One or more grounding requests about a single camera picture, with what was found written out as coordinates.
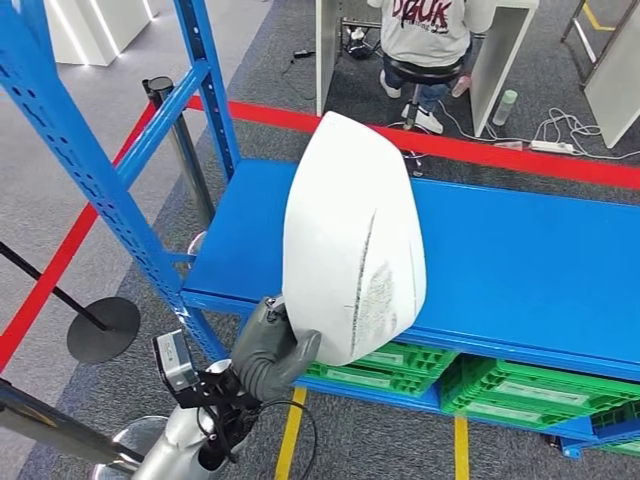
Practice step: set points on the black power adapter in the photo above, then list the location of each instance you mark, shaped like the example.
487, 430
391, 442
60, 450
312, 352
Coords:
304, 54

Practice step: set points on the pale green bottle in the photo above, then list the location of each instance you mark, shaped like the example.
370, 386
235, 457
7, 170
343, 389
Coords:
505, 107

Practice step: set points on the chrome stanchion post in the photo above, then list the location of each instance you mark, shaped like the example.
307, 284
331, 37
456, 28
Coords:
50, 424
190, 172

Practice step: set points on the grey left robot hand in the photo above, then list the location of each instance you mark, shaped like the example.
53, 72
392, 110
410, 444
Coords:
270, 358

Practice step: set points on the white partition panel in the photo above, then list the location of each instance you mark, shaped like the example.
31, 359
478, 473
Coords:
617, 86

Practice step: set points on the white power strip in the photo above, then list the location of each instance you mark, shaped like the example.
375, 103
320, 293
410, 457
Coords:
552, 147

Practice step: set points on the person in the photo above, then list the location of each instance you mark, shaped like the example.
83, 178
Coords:
425, 33

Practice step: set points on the black device under desk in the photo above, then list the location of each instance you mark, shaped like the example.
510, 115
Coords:
359, 43

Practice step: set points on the short red barrier belt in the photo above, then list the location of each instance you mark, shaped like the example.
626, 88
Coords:
45, 285

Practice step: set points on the grey metal frame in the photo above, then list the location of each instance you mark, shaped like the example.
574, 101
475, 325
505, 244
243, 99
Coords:
585, 40

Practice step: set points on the white curved plastic part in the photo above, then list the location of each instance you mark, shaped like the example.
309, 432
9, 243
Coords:
350, 232

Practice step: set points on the pink bottle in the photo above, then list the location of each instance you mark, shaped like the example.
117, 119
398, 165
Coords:
461, 86

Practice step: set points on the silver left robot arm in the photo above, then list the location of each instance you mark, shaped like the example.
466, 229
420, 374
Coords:
175, 437

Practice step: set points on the black stanchion with round base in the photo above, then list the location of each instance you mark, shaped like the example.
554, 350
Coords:
105, 331

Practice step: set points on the blue metal shelf rack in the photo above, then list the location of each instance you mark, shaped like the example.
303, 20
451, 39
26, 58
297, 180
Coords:
500, 265

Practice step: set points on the yellow floor tape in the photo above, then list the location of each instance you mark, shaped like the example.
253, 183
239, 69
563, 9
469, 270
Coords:
290, 437

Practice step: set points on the black round stool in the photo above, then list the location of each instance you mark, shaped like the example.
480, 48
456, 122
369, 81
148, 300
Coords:
425, 69

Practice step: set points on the white lit cabinet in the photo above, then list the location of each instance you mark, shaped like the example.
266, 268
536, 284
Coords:
84, 33

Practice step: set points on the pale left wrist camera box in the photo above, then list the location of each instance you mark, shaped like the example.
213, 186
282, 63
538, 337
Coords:
175, 361

